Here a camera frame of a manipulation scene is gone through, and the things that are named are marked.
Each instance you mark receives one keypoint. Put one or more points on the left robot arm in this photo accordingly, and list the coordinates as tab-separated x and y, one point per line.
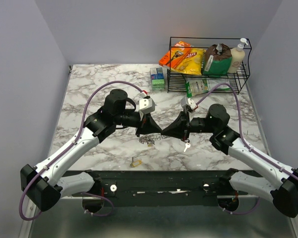
43	183

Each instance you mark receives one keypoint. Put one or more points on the black wire rack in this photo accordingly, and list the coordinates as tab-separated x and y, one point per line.
176	81

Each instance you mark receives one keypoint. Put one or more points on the green white snack bag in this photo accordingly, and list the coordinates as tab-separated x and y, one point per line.
195	86

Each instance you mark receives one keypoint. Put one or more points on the orange razor package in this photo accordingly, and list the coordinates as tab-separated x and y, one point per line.
175	56

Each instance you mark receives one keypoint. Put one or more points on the brown green coffee bag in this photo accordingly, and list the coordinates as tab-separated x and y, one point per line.
217	60

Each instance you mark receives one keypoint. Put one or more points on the green sponge pack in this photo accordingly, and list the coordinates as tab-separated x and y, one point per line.
157	78

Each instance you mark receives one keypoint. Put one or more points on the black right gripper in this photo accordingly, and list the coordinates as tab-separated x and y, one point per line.
180	127

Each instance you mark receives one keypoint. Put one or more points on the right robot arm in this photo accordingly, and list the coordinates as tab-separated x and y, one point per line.
278	183

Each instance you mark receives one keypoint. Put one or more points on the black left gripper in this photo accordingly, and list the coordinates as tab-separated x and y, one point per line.
147	125

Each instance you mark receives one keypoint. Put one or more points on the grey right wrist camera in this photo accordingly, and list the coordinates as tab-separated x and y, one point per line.
188	104

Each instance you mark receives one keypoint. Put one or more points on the black mounting base rail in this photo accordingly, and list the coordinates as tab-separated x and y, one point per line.
163	188

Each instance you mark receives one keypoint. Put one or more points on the cream lotion pump bottle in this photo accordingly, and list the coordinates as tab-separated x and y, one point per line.
238	55

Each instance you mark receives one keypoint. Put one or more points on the yellow chips bag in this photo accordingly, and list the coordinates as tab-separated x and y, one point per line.
192	62

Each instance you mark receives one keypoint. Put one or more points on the black key tag with key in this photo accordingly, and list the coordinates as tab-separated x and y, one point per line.
187	145

